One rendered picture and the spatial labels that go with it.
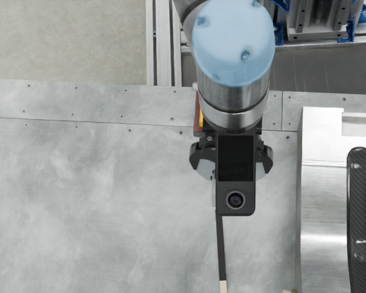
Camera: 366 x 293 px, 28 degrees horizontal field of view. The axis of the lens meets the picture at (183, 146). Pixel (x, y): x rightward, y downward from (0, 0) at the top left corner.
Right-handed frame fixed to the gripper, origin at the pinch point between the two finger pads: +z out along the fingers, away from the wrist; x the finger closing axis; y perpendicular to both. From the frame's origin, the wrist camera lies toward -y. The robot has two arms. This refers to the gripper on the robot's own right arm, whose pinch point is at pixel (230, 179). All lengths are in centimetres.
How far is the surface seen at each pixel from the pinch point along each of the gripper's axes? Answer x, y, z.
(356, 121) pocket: -18.3, 13.5, 8.8
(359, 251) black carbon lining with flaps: -18.1, -7.0, 6.9
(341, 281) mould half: -15.3, -11.9, 4.1
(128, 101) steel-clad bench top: 17.8, 18.1, 15.1
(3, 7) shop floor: 74, 87, 95
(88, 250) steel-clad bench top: 21.2, -7.3, 15.0
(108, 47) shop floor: 40, 74, 95
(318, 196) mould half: -12.4, 0.6, 6.5
